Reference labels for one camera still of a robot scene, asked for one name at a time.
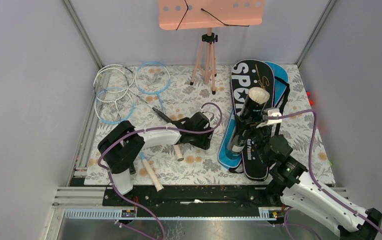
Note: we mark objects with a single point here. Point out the blue racket white grip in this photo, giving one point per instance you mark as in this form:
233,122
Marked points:
152,78

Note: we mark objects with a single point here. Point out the white racket black grip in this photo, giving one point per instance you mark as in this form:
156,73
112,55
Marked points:
157,112

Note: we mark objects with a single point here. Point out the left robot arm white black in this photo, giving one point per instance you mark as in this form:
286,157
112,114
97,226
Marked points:
121,146

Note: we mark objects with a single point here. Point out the blue racket lower left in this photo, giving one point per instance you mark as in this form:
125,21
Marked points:
114,105

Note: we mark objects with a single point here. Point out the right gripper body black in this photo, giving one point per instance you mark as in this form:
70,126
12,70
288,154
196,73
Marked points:
259,135

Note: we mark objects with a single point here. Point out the floral table mat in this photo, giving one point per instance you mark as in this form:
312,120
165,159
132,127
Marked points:
201,166

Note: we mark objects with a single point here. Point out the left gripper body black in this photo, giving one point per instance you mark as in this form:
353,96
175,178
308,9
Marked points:
201,140

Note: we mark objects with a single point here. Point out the pink music stand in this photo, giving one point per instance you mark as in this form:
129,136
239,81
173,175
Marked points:
177,15

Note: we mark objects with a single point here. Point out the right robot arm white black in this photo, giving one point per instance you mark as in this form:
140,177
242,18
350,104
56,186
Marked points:
299,189

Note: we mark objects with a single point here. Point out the black sport racket bag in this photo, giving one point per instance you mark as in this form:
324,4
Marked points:
255,173

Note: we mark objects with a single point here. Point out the black shuttlecock tube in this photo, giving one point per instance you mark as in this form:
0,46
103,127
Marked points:
254,103

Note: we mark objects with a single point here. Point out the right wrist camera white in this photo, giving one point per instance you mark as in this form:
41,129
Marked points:
270,116

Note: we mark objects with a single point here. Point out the blue racket bag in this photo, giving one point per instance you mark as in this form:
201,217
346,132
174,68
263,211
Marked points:
245,75

